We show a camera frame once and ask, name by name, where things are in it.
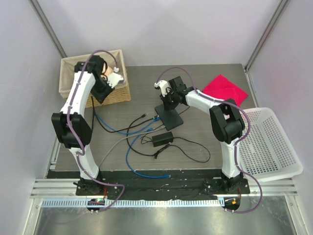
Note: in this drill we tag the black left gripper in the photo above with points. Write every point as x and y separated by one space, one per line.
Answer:
101 97

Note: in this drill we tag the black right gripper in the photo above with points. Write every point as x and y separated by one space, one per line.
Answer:
168 106

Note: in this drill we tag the black network switch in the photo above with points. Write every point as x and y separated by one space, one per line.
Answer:
170 118

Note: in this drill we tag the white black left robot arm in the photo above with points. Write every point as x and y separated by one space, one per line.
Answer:
70 126

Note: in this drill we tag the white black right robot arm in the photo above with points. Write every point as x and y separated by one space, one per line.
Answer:
226 121

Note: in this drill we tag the peach cloth hat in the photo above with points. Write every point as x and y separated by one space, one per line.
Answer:
106 70

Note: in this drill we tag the wicker basket with liner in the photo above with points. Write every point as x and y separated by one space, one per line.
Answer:
121 93

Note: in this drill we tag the black power adapter brick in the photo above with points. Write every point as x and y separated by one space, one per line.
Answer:
162 139

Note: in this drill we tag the red folded cloth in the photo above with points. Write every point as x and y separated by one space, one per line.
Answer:
221 88

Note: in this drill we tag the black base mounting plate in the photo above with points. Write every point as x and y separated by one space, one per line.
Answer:
161 185

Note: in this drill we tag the white perforated plastic basket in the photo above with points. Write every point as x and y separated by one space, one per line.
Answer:
267 153

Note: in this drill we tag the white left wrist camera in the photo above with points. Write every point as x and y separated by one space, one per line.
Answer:
115 78

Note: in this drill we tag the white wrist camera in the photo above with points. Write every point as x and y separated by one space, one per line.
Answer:
163 86
115 78

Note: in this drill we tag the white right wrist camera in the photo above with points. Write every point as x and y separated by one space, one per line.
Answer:
163 86

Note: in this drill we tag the white slotted cable duct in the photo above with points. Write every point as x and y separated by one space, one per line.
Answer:
100 203

